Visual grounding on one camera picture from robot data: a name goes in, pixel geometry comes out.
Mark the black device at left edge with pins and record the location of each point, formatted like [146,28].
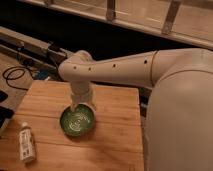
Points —
[5,113]

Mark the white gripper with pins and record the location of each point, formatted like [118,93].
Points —
[81,93]

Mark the metal floor rail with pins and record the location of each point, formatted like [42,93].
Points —
[12,42]

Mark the green ceramic bowl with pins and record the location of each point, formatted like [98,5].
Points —
[78,122]

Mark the small white labelled bottle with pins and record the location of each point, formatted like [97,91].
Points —
[26,144]

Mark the blue object on floor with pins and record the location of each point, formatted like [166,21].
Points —
[41,75]

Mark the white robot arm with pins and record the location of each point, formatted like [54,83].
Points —
[178,133]

